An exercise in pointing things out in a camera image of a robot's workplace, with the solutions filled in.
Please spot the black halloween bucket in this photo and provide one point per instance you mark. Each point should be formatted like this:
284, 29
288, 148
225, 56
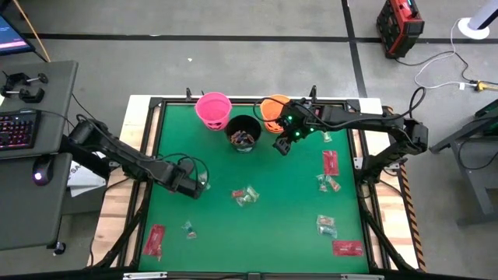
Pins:
243, 148

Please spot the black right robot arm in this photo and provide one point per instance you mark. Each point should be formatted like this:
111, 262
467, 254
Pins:
362, 118

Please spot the computer monitor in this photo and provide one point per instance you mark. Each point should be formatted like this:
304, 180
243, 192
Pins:
11, 37

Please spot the small orange-brown candy bar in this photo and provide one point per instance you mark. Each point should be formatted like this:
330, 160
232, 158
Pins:
234, 137

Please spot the black yellow hazard strip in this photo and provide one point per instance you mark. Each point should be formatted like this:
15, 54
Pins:
411, 218

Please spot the silver bracket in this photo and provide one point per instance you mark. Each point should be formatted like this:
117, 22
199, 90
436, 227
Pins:
362, 277
144, 275

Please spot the black frame clamp post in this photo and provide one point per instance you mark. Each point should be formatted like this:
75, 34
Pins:
188, 94
313, 92

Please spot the tower fan white base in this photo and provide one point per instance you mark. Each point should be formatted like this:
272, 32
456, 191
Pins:
472, 28

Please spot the red candy clear wrapper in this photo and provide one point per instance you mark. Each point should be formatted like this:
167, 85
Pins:
237, 193
325, 220
334, 183

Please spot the black rig strut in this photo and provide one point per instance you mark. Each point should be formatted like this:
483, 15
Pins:
383, 241
124, 237

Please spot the black C-clamp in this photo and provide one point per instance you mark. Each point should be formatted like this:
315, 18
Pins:
27, 94
17, 79

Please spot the green table mat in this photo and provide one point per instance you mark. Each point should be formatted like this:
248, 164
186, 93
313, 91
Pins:
272, 225

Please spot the grey side table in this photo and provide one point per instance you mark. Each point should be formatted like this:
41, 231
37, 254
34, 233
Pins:
478, 175

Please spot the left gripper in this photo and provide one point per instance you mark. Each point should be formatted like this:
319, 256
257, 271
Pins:
183, 180

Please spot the orange halloween bucket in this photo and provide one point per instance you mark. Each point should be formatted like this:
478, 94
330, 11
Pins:
270, 113

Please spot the white paper sheet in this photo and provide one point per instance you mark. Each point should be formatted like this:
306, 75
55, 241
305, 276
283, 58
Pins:
83, 182

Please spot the desk caster wheel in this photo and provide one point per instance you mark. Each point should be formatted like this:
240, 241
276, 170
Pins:
59, 248

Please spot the red black power station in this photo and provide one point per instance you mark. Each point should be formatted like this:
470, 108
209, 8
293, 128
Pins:
400, 27

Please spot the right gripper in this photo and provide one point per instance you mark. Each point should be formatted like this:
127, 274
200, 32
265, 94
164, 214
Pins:
297, 118

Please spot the pink halloween bucket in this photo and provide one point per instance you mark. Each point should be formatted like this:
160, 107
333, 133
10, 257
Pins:
213, 110

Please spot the black computer mouse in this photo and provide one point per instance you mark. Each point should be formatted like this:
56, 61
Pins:
43, 171

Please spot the grey desk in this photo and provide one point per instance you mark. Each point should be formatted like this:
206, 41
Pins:
35, 218

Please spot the small red candy bar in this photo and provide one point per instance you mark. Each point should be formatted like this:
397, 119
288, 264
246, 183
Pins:
248, 138

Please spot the backlit black keyboard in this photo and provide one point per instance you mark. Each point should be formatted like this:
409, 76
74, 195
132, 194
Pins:
17, 130

